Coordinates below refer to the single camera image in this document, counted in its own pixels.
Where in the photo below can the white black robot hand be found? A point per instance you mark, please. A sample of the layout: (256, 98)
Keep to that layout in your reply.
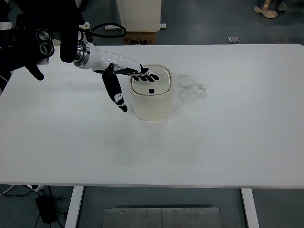
(109, 64)

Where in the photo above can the cream push-lid trash can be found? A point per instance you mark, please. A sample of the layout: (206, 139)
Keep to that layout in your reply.
(152, 101)

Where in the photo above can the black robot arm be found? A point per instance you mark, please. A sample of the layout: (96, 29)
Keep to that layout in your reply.
(31, 39)

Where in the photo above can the cream plastic bin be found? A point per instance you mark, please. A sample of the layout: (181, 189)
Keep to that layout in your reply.
(83, 28)

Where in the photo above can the brown cardboard box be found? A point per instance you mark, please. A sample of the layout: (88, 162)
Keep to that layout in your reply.
(140, 38)

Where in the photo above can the white cabinet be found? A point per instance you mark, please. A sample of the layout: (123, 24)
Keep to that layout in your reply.
(140, 15)

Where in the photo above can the left white table leg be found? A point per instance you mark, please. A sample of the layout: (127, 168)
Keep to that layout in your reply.
(74, 207)

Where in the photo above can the white table leg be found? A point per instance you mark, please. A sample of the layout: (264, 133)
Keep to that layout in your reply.
(249, 208)
(74, 207)

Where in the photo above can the small grey floor plate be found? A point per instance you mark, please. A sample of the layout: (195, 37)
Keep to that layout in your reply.
(234, 39)

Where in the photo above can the black power adapter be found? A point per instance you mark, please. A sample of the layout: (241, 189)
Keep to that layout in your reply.
(46, 209)

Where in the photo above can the metal floor plate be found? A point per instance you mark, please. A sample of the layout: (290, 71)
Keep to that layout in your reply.
(162, 218)

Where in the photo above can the person's shoes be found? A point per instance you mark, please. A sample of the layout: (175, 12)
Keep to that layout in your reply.
(269, 8)

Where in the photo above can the right white table leg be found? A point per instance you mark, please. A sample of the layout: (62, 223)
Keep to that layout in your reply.
(249, 208)

